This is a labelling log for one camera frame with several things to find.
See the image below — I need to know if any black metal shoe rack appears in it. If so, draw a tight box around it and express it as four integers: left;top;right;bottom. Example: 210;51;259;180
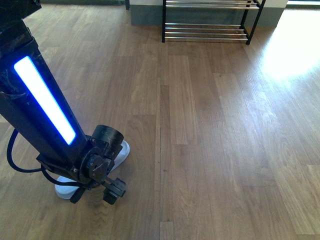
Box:
161;0;266;45

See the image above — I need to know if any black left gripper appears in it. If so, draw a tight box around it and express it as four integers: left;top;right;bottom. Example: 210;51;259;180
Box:
70;150;128;204

